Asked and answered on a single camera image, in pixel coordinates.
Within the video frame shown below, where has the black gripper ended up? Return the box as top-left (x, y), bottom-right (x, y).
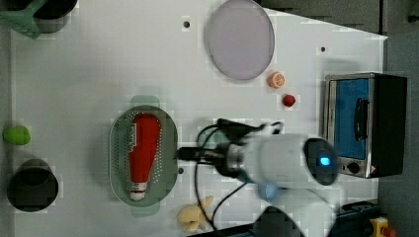
top-left (177, 143), bottom-right (231, 177)

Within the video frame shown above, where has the red ketchup bottle toy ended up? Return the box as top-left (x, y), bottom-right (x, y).
top-left (128, 114), bottom-right (160, 201)

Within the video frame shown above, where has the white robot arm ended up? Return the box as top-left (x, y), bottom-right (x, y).
top-left (177, 133), bottom-right (343, 237)

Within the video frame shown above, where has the green oval strainer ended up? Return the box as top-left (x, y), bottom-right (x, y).
top-left (109, 95), bottom-right (178, 217)

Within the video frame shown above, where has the blue cup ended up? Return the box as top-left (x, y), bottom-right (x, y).
top-left (258, 185), bottom-right (280, 202)

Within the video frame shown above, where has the yellow banana toy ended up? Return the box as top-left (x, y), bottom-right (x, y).
top-left (177, 196), bottom-right (213, 233)

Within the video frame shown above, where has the small red ball toy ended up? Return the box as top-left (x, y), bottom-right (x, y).
top-left (282, 94), bottom-right (295, 108)

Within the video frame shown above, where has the orange slice toy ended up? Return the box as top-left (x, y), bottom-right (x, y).
top-left (267, 71), bottom-right (285, 89)

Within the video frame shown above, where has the lilac round plate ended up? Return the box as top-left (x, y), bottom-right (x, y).
top-left (206, 0), bottom-right (275, 80)

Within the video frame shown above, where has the silver toaster oven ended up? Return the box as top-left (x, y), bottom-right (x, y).
top-left (323, 72), bottom-right (407, 179)

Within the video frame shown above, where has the yellow red emergency button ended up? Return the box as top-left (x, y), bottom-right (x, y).
top-left (370, 217), bottom-right (397, 237)

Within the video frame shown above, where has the green lime toy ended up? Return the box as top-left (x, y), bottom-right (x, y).
top-left (3, 125), bottom-right (31, 145)

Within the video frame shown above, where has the black cup with green box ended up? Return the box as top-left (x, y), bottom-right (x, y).
top-left (0, 0), bottom-right (78, 39)

